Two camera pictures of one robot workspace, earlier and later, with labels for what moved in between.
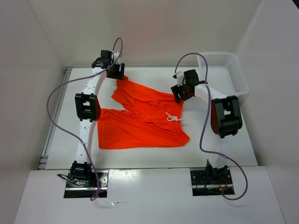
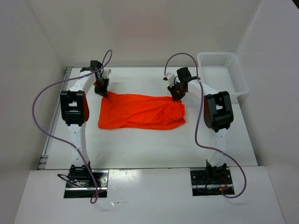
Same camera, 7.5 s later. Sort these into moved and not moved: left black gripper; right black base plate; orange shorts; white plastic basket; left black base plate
Moved: left black gripper; orange shorts
Not moved: left black base plate; white plastic basket; right black base plate
